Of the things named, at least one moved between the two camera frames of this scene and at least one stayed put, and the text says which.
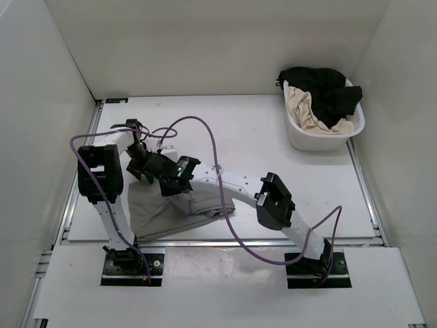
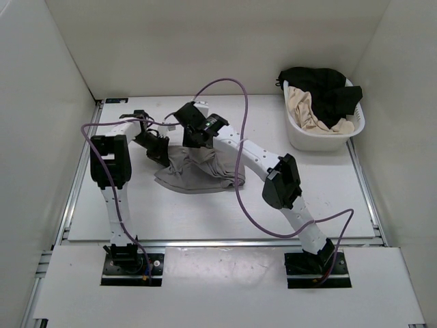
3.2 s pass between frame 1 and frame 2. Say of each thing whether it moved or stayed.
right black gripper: moved
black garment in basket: stayed
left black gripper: moved
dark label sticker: stayed
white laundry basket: stayed
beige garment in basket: stayed
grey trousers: moved
